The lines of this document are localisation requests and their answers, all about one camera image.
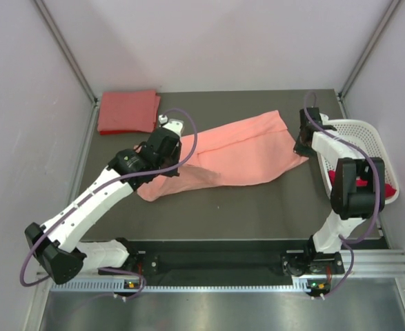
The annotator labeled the salmon pink t shirt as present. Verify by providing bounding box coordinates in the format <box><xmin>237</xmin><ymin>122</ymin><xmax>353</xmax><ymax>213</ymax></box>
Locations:
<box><xmin>137</xmin><ymin>110</ymin><xmax>307</xmax><ymax>202</ymax></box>

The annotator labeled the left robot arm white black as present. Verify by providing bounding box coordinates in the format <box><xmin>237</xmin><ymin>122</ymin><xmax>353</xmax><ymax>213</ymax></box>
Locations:
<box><xmin>25</xmin><ymin>120</ymin><xmax>184</xmax><ymax>284</ymax></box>

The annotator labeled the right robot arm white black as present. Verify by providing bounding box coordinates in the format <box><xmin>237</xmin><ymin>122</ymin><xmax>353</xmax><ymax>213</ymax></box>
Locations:
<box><xmin>284</xmin><ymin>107</ymin><xmax>386</xmax><ymax>277</ymax></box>

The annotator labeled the folded red t shirt stack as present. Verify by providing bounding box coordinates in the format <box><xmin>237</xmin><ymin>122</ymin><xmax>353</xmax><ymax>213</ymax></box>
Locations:
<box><xmin>97</xmin><ymin>90</ymin><xmax>161</xmax><ymax>135</ymax></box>

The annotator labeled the white perforated laundry basket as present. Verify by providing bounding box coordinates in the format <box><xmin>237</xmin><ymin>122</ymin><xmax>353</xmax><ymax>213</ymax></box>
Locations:
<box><xmin>321</xmin><ymin>114</ymin><xmax>399</xmax><ymax>205</ymax></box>

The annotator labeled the crimson t shirt in basket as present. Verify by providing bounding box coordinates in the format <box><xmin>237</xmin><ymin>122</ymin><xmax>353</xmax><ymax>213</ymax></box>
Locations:
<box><xmin>328</xmin><ymin>170</ymin><xmax>397</xmax><ymax>199</ymax></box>

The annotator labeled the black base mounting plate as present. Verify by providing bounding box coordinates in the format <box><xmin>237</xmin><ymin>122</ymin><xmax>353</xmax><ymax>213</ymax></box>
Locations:
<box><xmin>77</xmin><ymin>237</ymin><xmax>388</xmax><ymax>287</ymax></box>

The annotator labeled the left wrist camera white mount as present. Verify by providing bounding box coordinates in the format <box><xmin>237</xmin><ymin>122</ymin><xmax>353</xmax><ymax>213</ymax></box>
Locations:
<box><xmin>158</xmin><ymin>114</ymin><xmax>184</xmax><ymax>138</ymax></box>

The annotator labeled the aluminium rail with cable duct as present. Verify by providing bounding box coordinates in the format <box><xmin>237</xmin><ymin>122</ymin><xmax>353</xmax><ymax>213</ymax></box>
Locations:
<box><xmin>49</xmin><ymin>250</ymin><xmax>405</xmax><ymax>296</ymax></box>

